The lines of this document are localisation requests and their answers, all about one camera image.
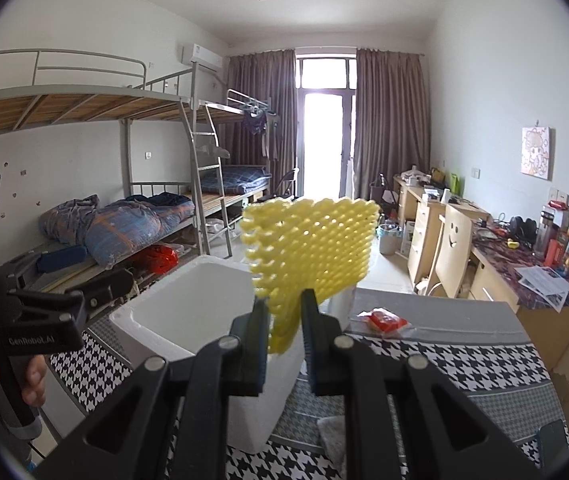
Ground yellow foam fruit net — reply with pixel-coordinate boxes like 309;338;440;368
240;197;380;354

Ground houndstooth tablecloth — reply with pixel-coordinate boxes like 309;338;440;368
36;290;567;479

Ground black smartphone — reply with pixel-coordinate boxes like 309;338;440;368
536;419;569;469

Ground grey fuzzy cloth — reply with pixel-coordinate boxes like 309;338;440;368
317;415;346;469

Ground blue plaid quilt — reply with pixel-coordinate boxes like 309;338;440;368
38;192;196;269

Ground red snack packet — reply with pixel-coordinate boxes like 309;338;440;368
356;308;411;337

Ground white styrofoam box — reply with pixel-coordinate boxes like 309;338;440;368
107;253;358;455

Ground wooden desk near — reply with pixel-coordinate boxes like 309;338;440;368
469;228;569;370

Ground wooden desk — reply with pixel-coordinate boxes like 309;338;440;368
395;177;489;296
469;228;569;370

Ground smiley face wooden chair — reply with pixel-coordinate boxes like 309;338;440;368
426;205;473;299

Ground papers on desk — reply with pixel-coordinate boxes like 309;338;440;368
515;266;569;312

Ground metal bunk bed near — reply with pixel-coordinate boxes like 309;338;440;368
0;47;227;264

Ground metal bunk bed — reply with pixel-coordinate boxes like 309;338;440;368
0;47;227;264
193;88;280;208

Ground white bucket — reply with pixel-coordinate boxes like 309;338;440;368
377;222;403;256

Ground black headphones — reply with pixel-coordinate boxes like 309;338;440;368
508;216;537;244

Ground wooden desk far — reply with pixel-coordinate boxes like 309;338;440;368
395;177;489;296

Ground clear water bottle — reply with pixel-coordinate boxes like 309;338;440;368
534;210;553;260

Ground metal bunk bed far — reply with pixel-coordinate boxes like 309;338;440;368
193;88;280;208

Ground black folding chair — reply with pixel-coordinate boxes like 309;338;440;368
274;168;298;198

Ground white air conditioner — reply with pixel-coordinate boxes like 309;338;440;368
181;44;224;72

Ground right brown curtain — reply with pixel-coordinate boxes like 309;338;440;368
354;49;431;200

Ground brown curtain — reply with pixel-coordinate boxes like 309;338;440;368
220;49;297;184
354;49;431;200

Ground left brown curtain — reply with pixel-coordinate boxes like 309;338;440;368
220;49;297;184

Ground wall power socket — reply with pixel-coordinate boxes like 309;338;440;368
549;188;569;206

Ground pink wall picture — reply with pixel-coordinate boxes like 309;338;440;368
521;126;553;181

